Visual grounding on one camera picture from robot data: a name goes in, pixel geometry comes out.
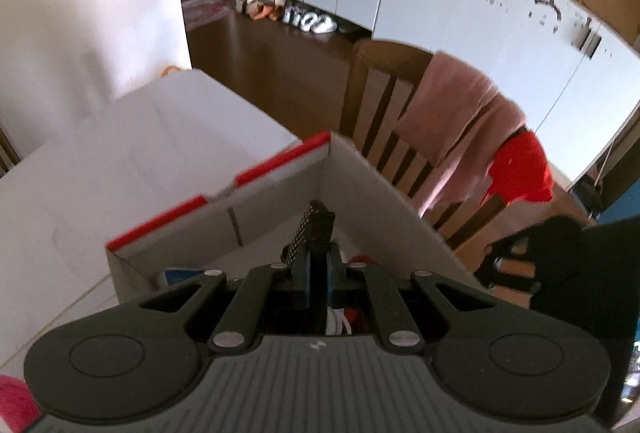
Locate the red patterned rug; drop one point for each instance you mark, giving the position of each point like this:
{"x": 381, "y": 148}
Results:
{"x": 205, "y": 10}

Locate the pink towel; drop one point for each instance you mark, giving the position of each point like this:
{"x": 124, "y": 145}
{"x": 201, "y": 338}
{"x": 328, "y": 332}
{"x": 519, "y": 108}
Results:
{"x": 460, "y": 113}

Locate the pink plush toy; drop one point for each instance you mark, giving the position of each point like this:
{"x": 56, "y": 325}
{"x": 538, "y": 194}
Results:
{"x": 17, "y": 405}

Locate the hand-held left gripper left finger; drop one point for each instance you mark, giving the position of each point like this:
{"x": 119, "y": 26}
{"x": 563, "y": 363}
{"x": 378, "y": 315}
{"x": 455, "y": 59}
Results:
{"x": 302, "y": 275}

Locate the red garment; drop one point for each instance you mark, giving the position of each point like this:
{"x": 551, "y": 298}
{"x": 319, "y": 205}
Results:
{"x": 522, "y": 168}

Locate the wooden dining chair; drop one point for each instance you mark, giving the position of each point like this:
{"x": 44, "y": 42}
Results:
{"x": 380, "y": 63}

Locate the row of shoes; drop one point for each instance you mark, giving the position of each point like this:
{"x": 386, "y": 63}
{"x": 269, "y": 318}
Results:
{"x": 305, "y": 19}

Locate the red and white cardboard box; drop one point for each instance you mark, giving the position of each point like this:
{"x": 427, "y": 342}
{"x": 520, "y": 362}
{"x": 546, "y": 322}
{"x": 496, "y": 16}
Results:
{"x": 380, "y": 193}

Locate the person's right hand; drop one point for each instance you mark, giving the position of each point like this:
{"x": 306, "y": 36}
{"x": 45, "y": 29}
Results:
{"x": 550, "y": 248}

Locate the person's dark clothing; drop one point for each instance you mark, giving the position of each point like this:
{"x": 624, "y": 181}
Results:
{"x": 610, "y": 293}

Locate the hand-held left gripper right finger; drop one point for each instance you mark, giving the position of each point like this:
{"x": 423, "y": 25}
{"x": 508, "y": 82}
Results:
{"x": 333, "y": 270}

